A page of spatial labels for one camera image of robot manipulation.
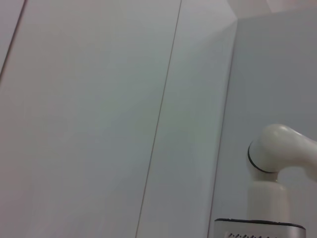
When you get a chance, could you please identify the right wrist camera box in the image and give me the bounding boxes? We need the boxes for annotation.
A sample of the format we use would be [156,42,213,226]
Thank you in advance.
[213,218,307,238]

